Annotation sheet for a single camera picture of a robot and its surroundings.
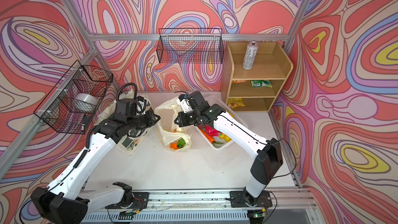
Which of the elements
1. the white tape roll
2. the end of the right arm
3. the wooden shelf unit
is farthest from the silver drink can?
the white tape roll

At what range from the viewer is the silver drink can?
2.62 ft

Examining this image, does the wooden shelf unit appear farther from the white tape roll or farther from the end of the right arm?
the white tape roll

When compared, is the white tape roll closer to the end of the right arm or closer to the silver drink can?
the end of the right arm

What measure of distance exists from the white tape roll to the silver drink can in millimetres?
803

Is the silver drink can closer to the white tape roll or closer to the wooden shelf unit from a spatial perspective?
the wooden shelf unit

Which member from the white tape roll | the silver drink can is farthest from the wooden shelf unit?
the white tape roll

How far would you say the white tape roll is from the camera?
0.72 meters
